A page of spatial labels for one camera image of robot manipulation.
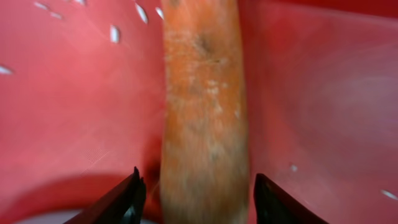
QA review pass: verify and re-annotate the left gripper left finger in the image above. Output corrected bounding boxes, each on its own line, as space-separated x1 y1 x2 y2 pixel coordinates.
65 168 146 224

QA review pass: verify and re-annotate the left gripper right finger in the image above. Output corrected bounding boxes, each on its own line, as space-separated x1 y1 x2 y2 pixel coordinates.
254 173 327 224

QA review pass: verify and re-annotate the red plastic tray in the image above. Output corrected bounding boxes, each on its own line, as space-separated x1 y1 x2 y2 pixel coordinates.
1 1 397 223

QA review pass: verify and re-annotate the orange carrot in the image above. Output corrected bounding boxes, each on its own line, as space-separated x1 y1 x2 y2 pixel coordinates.
160 0 250 223

